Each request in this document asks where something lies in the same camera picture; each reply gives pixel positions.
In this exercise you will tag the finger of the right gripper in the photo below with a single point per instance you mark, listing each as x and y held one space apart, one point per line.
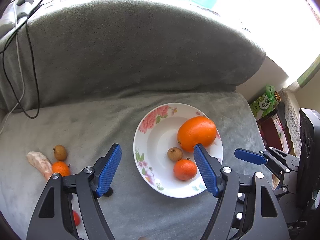
249 156

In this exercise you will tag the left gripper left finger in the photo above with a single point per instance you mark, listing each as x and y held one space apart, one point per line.
53 215

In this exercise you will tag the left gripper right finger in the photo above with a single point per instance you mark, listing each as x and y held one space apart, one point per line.
244 202

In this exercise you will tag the dark grape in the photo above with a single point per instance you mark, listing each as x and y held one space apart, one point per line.
108 193

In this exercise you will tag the mandarin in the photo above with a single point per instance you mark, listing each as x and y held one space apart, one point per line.
185 169
61 168

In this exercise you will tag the red cherry tomato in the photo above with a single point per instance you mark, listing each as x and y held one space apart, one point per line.
76 218

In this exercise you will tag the peeled pomelo segment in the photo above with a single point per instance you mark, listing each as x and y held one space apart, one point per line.
41 163

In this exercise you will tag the mandarin in plate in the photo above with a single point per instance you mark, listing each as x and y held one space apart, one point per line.
185 169

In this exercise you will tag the longan on sofa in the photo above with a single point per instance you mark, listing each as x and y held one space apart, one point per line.
60 153

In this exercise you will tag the green snack package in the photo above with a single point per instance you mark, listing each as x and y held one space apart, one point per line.
266 103

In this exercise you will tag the grey sofa seat cushion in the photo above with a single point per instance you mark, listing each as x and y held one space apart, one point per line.
88 130

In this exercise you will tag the large orange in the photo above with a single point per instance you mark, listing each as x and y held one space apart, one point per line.
197 130

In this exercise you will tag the longan in plate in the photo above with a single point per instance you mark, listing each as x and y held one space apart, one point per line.
175 154

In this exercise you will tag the white lace cloth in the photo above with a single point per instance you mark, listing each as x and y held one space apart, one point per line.
292 118

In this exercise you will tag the white floral plate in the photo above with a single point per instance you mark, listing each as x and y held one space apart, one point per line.
155 135

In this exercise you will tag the grey sofa back cushion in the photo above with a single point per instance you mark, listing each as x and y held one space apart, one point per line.
99 48

